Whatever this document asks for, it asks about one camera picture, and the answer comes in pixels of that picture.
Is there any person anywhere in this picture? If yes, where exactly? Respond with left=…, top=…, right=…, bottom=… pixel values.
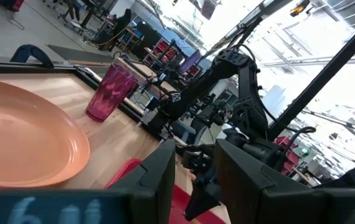
left=111, top=8, right=132, bottom=47

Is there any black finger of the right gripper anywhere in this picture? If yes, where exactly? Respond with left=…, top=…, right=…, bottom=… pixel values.
left=184, top=179, right=222, bottom=222

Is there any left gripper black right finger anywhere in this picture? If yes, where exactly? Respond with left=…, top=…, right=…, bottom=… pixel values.
left=213, top=138, right=310, bottom=224

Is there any orange plastic plate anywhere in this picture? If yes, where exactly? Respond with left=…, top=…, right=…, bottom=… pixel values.
left=0, top=76, right=91, bottom=191

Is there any pink translucent plastic cup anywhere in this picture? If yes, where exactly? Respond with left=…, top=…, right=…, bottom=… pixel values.
left=85, top=62, right=140, bottom=123

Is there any red background cart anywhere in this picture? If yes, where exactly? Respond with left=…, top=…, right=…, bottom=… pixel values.
left=152, top=39, right=178, bottom=63

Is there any wooden background table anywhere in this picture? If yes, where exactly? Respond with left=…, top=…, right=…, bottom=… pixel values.
left=115, top=57, right=178, bottom=94

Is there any black overhead frame beam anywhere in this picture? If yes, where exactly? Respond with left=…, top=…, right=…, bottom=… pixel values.
left=202, top=0, right=293, bottom=60

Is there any dark blue clamp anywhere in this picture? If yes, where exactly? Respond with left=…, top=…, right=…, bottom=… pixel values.
left=9, top=44, right=55, bottom=68

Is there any yellow overhead device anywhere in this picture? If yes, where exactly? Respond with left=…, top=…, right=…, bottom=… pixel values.
left=289, top=0, right=311, bottom=18

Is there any black diagonal frame pole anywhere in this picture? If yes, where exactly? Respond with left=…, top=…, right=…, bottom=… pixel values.
left=267, top=12, right=355, bottom=141

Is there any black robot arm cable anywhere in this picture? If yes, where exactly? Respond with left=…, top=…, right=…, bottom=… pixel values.
left=277, top=126, right=317, bottom=172

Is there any red plastic tray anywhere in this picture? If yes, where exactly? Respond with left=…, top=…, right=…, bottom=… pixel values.
left=103, top=158, right=228, bottom=224

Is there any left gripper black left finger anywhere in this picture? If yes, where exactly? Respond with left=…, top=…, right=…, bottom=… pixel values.
left=103, top=138, right=177, bottom=224

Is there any purple background panel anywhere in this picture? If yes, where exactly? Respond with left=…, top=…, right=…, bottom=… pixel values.
left=179, top=49, right=202, bottom=74

